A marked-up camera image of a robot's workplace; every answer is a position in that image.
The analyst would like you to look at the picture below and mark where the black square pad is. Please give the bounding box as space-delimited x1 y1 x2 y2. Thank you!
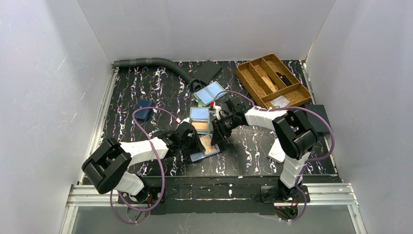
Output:
193 60 222 85

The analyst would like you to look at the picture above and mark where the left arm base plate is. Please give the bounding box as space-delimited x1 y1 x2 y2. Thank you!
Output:
118 186 161 205

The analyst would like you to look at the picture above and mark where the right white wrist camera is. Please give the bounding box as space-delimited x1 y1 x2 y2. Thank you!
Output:
208 101 222 119

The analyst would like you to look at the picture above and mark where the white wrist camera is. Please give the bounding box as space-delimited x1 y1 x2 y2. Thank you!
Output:
208 101 222 119
175 117 192 125

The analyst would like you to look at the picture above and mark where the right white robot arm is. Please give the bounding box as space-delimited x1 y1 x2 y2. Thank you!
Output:
211 97 319 189

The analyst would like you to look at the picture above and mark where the wicker divided tray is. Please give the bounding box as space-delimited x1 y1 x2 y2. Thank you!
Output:
236 53 312 109

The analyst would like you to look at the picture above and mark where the grey corrugated hose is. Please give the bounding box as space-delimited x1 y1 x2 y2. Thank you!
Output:
113 58 205 93

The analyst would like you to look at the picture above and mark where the wooden piece in tray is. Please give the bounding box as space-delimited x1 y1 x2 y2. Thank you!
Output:
261 76 278 94

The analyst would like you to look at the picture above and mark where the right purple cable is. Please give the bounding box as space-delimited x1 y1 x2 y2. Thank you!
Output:
213 90 336 222

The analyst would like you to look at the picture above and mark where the black card in tray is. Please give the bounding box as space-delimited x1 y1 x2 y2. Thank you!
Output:
276 72 292 87

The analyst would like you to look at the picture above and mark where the black box right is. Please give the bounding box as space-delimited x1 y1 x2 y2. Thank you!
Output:
304 104 330 136

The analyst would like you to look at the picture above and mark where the green card holder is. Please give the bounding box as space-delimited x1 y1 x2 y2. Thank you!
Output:
189 107 210 135
194 81 225 107

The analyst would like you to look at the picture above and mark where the blue snap wallet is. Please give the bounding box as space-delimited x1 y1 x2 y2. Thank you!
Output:
134 99 154 121

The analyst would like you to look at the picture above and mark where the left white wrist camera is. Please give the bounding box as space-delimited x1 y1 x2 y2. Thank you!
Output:
175 117 192 125

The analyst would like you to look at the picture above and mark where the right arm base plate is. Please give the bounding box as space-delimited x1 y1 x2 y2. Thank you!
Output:
255 185 311 206

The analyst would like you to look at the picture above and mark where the white box with code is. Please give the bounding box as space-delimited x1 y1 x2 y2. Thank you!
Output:
267 139 286 163

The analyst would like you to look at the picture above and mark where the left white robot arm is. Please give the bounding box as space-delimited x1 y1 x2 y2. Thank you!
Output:
81 122 205 195

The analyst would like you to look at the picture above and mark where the black card holder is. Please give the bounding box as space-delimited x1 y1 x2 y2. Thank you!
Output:
190 135 220 162

